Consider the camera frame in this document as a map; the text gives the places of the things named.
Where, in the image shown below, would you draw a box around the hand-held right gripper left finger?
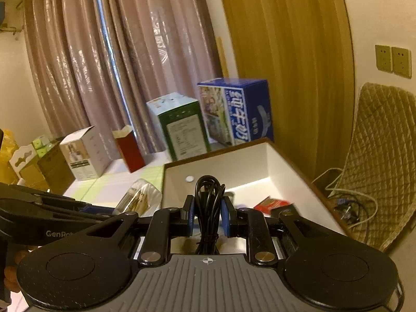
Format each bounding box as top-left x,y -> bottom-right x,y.
70,195 -> 196,266

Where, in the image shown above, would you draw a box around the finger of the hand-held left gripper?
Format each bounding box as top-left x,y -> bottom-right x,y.
0,198 -> 114,225
0,184 -> 85,207

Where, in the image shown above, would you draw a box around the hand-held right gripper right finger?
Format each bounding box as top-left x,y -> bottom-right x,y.
221,197 -> 340,266

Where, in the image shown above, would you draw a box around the red snack packet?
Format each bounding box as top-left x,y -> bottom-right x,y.
253,196 -> 290,215

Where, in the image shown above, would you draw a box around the clear packet of cotton swabs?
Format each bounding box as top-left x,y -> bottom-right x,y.
115,179 -> 163,217

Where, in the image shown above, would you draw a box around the brown storage box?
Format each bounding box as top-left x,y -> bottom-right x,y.
161,138 -> 353,256

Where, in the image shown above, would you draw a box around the brown cardboard box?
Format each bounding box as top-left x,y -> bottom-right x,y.
37,138 -> 75,196

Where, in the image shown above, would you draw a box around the yellow plastic bag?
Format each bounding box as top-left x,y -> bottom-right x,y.
0,129 -> 20,186

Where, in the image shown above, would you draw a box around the green and white small boxes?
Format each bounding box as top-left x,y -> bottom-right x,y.
32,135 -> 53,157

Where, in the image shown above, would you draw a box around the white product box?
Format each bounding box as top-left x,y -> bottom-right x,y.
59,126 -> 111,181

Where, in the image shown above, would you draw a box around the dark red box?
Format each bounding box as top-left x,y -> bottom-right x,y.
112,125 -> 146,173

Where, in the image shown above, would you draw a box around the green carton box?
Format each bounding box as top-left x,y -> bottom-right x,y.
146,93 -> 211,162

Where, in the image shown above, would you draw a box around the blue milk carton box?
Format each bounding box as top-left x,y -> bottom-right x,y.
197,79 -> 274,146

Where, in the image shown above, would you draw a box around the pink curtain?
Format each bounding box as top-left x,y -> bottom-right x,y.
23,0 -> 225,160

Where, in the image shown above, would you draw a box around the chair with quilted cover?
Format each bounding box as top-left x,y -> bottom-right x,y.
338,82 -> 416,252

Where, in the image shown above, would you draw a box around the brown wooden door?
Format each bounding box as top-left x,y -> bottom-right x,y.
214,0 -> 355,183

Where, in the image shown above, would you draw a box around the white power strip with cables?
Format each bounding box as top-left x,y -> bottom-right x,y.
312,168 -> 379,226

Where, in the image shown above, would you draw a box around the black cable tangle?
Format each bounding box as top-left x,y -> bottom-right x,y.
335,197 -> 361,225

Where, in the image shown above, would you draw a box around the wall socket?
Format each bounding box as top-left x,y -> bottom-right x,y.
375,44 -> 392,72
391,47 -> 413,79

